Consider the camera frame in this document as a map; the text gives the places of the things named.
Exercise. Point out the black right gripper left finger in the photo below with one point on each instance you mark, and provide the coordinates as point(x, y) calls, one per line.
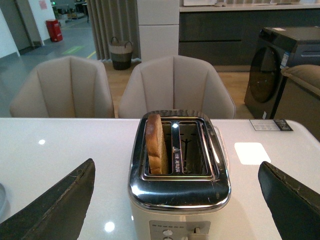
point(59, 213)

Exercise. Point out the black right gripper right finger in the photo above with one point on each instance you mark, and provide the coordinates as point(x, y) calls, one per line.
point(295, 208)

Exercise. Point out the light blue round plate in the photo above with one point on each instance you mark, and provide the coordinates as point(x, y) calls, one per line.
point(3, 201)

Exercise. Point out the slice of brown bread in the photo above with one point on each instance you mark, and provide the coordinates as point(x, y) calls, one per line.
point(156, 147)

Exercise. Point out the printed label card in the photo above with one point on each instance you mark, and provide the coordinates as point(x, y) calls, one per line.
point(270, 125)

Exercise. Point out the white chrome two-slot toaster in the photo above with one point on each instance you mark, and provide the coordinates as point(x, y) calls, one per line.
point(186, 203)

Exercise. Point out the beige cushioned sofa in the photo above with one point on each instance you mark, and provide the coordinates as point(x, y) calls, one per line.
point(300, 99)

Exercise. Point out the beige chair on left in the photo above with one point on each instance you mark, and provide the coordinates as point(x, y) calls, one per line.
point(66, 87)

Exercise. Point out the beige chair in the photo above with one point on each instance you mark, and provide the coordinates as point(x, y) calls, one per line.
point(66, 87)
point(176, 83)

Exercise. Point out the dark grey washing machine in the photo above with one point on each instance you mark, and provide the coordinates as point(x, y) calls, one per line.
point(277, 48)

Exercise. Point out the beige chair on right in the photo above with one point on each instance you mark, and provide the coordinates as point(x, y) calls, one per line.
point(176, 83)

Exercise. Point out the woven laundry basket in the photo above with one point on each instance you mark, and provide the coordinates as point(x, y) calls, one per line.
point(120, 53)

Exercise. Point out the dark grey kitchen counter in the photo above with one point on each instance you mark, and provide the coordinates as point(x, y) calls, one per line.
point(229, 37)

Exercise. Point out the red cabinet box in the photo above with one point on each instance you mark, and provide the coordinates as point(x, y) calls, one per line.
point(54, 30)

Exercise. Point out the grey pleated curtain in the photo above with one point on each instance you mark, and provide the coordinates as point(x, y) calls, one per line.
point(114, 18)

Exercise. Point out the white tall cabinet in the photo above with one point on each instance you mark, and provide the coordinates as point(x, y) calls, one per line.
point(158, 23)

